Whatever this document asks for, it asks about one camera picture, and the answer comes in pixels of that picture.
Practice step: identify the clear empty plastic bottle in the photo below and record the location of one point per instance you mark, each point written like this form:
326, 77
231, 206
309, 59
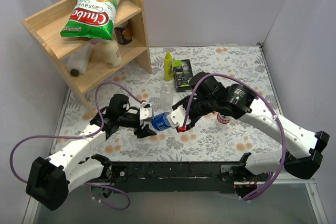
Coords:
166, 98

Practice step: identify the red label water bottle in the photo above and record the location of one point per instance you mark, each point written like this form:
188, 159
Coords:
223, 119

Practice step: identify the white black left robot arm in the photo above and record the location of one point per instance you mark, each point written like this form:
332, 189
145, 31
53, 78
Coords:
51, 179

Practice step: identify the wooden shelf rack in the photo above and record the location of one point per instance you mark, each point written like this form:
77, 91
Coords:
45, 27

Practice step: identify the floral table mat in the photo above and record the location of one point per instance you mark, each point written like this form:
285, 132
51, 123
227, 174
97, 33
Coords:
208, 140

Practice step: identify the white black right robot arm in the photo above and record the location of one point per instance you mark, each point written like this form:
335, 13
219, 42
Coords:
301, 152

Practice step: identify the dark orange drink can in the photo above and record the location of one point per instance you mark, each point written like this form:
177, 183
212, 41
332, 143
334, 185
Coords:
123, 33

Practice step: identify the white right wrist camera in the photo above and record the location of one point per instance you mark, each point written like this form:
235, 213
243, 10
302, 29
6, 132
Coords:
178, 120

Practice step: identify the aluminium frame rail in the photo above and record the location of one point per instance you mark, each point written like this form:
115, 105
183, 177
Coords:
296, 179

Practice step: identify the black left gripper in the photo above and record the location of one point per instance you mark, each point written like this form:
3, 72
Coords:
138, 125

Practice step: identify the black green product box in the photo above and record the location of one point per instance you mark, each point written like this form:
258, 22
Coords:
183, 73

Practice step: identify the clear bottle black cap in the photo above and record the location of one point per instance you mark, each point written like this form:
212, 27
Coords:
78, 62

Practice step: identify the green cassava chips bag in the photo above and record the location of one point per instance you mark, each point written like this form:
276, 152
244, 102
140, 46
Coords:
92, 19

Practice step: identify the yellow glue bottle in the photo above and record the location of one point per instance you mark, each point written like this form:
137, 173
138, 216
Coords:
168, 67

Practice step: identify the cream plastic bottle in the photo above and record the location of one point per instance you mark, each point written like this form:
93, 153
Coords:
111, 53

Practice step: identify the blue label water bottle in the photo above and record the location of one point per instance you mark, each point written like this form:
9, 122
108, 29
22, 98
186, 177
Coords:
160, 122

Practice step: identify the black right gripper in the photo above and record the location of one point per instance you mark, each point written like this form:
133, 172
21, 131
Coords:
188, 114

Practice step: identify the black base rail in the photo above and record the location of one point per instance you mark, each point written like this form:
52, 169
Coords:
158, 176

